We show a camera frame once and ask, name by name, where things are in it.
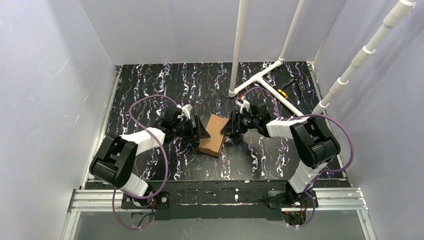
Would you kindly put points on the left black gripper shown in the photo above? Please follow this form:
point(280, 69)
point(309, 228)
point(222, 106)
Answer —
point(195, 128)

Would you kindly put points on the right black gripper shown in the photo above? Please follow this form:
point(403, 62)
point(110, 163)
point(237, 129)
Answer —
point(234, 122)

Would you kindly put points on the brown cardboard box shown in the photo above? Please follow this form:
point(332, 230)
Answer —
point(213, 146)

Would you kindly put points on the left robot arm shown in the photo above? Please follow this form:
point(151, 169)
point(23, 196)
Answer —
point(114, 160)

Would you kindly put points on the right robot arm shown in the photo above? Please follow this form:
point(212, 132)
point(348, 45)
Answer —
point(314, 142)

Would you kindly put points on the yellow black small tool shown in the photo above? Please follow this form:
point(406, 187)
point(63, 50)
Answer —
point(282, 93)

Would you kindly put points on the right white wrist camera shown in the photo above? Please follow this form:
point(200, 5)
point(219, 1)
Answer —
point(243, 104)

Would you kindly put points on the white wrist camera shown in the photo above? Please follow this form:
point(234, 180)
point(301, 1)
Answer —
point(185, 111)
point(243, 104)

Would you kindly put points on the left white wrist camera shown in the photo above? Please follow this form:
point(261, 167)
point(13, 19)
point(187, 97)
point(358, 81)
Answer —
point(185, 111)

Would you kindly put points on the aluminium rail frame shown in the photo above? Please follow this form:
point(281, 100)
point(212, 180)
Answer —
point(201, 196)

